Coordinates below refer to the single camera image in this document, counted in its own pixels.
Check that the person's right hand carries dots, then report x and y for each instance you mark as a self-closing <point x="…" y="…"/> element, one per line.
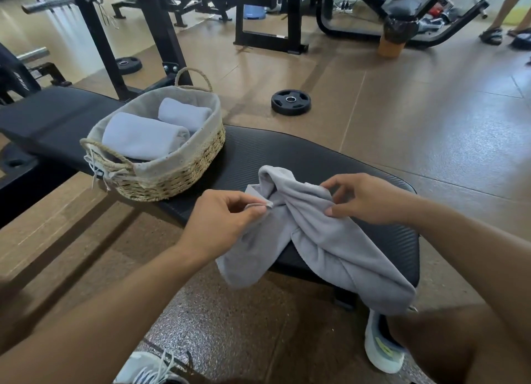
<point x="377" y="201"/>

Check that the person's left hand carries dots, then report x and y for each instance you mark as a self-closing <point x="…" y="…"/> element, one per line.
<point x="215" y="226"/>

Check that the woven basket with white liner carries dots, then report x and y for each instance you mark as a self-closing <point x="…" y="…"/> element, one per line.
<point x="174" y="180"/>

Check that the light grey towel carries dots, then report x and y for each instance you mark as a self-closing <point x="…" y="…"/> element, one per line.
<point x="332" y="247"/>

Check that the white towel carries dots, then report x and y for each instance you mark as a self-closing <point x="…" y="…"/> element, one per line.
<point x="143" y="137"/>
<point x="184" y="114"/>

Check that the person's left forearm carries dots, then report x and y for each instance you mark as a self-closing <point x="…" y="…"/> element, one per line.
<point x="91" y="321"/>

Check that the person's right forearm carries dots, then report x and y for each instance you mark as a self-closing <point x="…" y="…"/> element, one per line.
<point x="485" y="255"/>

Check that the person's right white shoe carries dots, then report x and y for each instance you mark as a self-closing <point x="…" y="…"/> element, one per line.
<point x="377" y="354"/>

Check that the person's white shoe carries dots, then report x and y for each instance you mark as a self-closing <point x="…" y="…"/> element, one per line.
<point x="377" y="354"/>
<point x="132" y="369"/>

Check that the person's right leg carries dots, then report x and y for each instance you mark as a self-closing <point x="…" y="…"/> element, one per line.
<point x="448" y="346"/>

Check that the person's left white shoe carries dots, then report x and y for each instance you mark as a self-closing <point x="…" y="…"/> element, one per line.
<point x="132" y="369"/>

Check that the black padded weight bench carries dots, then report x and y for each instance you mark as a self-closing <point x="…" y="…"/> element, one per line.
<point x="290" y="155"/>

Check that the black rubber weight plate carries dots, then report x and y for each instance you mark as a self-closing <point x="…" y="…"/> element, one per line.
<point x="133" y="68"/>
<point x="280" y="106"/>

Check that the orange bin with black bag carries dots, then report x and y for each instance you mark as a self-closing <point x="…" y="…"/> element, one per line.
<point x="398" y="31"/>

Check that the black steel base beam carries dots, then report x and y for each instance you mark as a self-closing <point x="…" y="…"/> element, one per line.
<point x="29" y="197"/>

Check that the white power strip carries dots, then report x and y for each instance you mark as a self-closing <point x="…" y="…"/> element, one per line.
<point x="342" y="9"/>

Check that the small red object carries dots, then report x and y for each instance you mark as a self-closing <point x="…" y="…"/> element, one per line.
<point x="435" y="11"/>

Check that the black steel squat rack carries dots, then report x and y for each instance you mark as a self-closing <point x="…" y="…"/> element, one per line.
<point x="162" y="31"/>

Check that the large black weight plate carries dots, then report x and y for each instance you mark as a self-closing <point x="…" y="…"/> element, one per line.
<point x="14" y="162"/>

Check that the black gym accessory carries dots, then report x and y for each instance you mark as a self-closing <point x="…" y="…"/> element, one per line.
<point x="522" y="43"/>

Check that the blue plastic container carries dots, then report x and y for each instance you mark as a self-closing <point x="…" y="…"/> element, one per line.
<point x="254" y="12"/>

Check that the yellow green cushion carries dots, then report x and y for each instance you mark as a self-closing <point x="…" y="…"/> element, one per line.
<point x="516" y="18"/>

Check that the black bumper plate white print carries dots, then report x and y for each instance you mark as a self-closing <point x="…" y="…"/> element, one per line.
<point x="16" y="79"/>

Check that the silver steel barbell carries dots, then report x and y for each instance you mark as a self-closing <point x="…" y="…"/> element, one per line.
<point x="45" y="4"/>
<point x="33" y="55"/>

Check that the black bench press frame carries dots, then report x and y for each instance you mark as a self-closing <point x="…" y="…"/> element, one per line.
<point x="294" y="19"/>

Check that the black barbell stand frame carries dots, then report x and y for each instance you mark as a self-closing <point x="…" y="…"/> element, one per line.
<point x="52" y="72"/>

